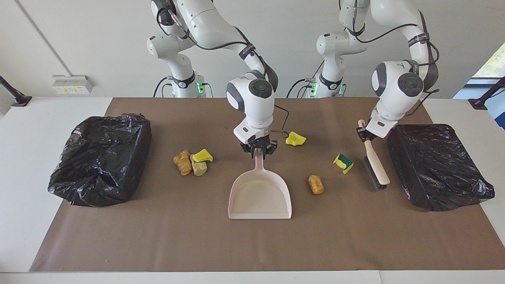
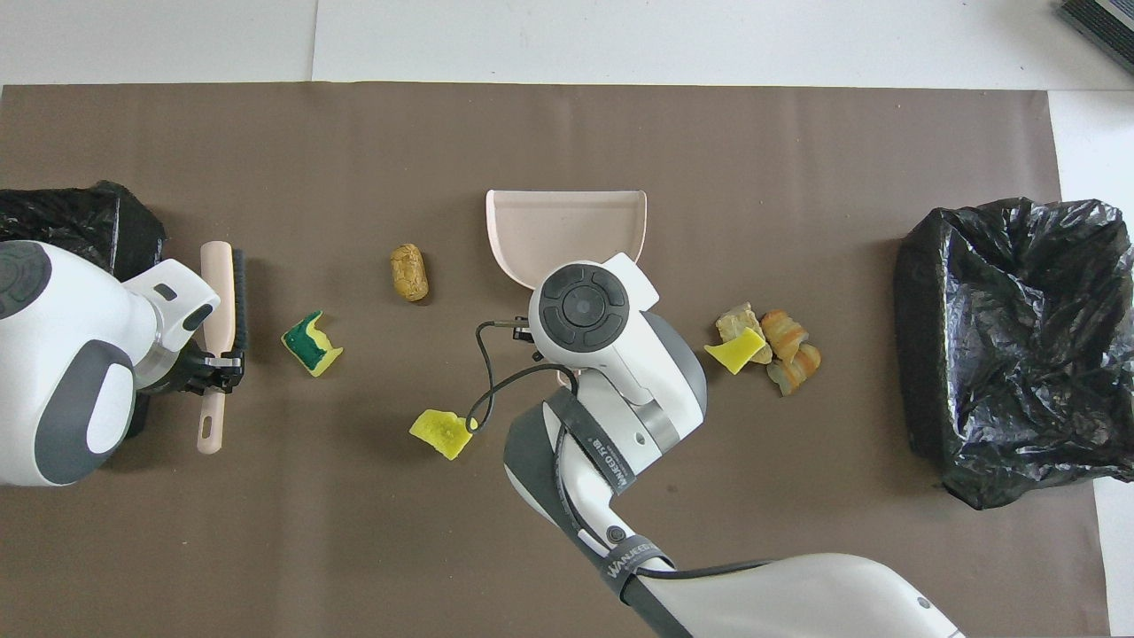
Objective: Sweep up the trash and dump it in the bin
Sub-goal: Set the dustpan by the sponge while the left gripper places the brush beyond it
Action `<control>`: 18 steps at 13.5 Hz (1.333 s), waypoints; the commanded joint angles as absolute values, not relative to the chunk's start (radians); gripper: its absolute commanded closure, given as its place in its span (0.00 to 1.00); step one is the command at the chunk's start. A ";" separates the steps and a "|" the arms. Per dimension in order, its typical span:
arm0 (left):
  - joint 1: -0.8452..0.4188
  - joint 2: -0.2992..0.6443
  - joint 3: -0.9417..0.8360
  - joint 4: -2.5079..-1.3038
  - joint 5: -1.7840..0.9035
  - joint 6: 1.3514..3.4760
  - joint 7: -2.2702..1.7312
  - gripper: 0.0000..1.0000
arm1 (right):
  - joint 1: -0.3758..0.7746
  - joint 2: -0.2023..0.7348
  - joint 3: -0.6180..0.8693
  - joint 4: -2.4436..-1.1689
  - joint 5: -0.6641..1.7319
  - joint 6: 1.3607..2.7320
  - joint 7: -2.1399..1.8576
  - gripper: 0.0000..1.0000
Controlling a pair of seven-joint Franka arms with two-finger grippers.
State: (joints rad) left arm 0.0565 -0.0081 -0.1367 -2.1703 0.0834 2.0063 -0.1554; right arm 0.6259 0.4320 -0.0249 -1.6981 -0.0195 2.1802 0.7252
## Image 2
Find pale pink plastic dustpan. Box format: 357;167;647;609
485;189;649;388

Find orange toy croissant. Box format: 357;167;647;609
760;308;810;362
766;344;822;397

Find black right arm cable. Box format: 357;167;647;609
465;319;781;638

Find bin with tight black bag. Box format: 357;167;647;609
0;181;167;444

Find yellow green scouring sponge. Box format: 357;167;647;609
281;310;345;377

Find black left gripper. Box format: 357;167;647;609
137;350;245;395

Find dark grey ribbed object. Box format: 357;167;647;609
1057;0;1134;76

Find bin with loose black bag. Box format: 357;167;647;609
893;197;1134;511

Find pale toy bread piece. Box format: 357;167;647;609
716;302;773;364

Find brown toy bread roll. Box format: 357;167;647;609
391;245;430;303

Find yellow sponge piece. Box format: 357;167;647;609
409;408;479;461
704;327;767;375

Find brown paper table mat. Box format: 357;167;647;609
0;82;1110;638

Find beige hand brush black bristles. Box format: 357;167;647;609
197;241;249;455

